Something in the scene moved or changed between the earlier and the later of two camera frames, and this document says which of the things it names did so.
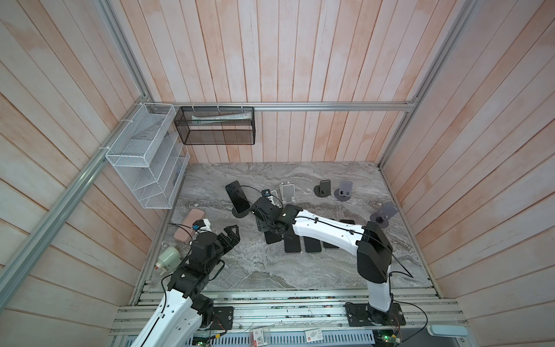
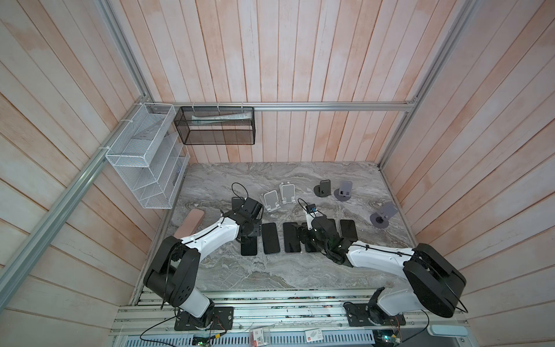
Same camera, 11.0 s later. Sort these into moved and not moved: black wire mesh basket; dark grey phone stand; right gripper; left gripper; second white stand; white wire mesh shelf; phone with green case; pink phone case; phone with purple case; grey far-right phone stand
Moved: left gripper; right gripper
Not moved: pink phone case; grey far-right phone stand; white wire mesh shelf; second white stand; phone with purple case; phone with green case; black wire mesh basket; dark grey phone stand
